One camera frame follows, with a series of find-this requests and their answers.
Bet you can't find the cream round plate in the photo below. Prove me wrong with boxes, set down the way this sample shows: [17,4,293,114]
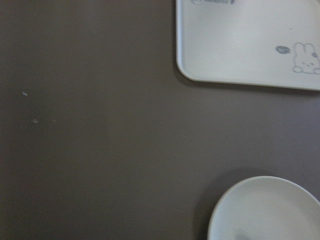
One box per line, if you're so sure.
[207,176,320,240]

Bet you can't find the cream rabbit tray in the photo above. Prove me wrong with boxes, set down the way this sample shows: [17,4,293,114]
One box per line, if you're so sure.
[175,0,320,91]

